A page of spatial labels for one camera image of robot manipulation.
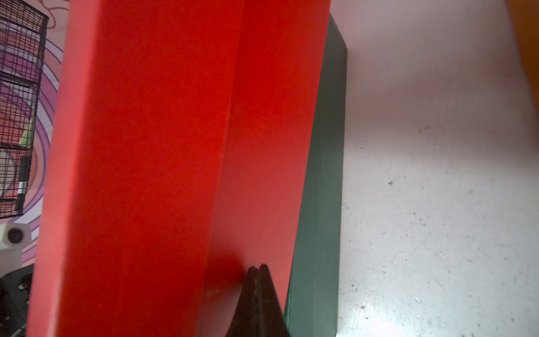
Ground marker pen in left basket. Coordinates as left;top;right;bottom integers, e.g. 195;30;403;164
17;156;32;207

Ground red shoebox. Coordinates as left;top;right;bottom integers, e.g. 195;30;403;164
28;1;330;336

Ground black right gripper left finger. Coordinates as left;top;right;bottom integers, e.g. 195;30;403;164
226;267;258;337

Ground orange shoebox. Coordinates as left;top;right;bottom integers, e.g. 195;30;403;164
505;0;539;113

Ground green shoebox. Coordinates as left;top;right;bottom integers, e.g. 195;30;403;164
284;18;348;336

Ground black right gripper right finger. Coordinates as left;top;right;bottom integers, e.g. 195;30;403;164
258;265;291;337

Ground black wire basket left wall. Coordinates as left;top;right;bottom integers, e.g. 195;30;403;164
1;0;49;218

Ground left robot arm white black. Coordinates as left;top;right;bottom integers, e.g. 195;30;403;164
1;223;34;336

